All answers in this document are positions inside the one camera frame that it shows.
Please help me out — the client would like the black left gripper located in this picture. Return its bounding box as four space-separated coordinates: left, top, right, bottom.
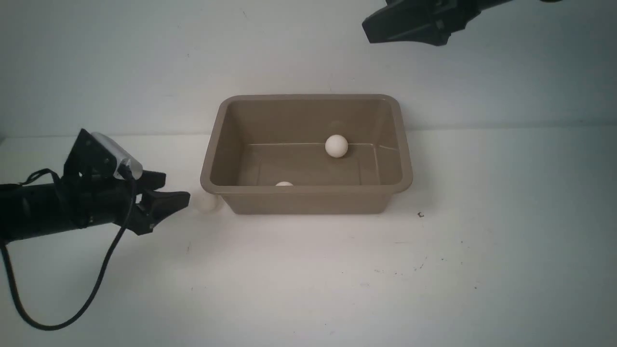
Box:
60 171 191 235

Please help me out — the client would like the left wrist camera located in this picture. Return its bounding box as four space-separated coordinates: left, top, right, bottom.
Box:
63 128 144 180

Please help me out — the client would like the tan plastic bin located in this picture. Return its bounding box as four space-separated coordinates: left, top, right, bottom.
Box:
200 94 414 214

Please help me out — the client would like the black left camera cable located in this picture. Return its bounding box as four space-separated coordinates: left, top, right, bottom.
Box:
0 164 140 331

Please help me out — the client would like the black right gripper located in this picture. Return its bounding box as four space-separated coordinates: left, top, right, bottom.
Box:
362 0 507 47

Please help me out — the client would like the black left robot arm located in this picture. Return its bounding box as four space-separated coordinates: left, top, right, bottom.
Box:
0 171 191 242

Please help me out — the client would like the plain white ping-pong ball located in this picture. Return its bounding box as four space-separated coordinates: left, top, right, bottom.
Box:
324 134 349 158

